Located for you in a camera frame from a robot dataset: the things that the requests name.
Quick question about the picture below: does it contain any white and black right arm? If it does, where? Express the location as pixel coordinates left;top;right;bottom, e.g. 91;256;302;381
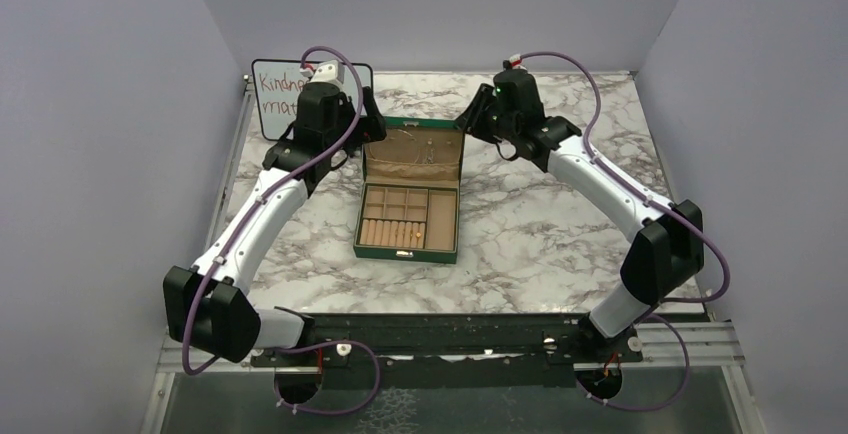
455;68;704;361

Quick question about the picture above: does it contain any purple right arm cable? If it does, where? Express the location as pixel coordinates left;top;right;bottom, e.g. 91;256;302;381
503;51;732;412

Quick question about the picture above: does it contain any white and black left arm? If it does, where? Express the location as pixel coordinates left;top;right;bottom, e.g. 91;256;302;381
163;82;386;375

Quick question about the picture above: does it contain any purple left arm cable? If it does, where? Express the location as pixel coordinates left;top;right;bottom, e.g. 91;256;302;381
180;45;384;418

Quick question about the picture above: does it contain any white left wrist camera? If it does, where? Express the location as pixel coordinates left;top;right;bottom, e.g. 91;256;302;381
300;60;345;89

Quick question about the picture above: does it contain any whiteboard with red writing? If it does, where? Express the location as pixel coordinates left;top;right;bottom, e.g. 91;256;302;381
251;59;374;141

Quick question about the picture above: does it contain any green jewelry box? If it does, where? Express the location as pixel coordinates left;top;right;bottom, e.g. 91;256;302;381
353;117;465;264

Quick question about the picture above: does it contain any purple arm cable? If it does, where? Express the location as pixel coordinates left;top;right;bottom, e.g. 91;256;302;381
180;45;384;418
503;51;732;412

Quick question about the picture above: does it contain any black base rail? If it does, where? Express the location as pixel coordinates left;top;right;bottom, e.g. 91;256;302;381
247;313;643;390

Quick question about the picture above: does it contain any silver chain necklace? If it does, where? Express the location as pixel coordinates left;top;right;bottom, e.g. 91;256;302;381
367;129;420;166

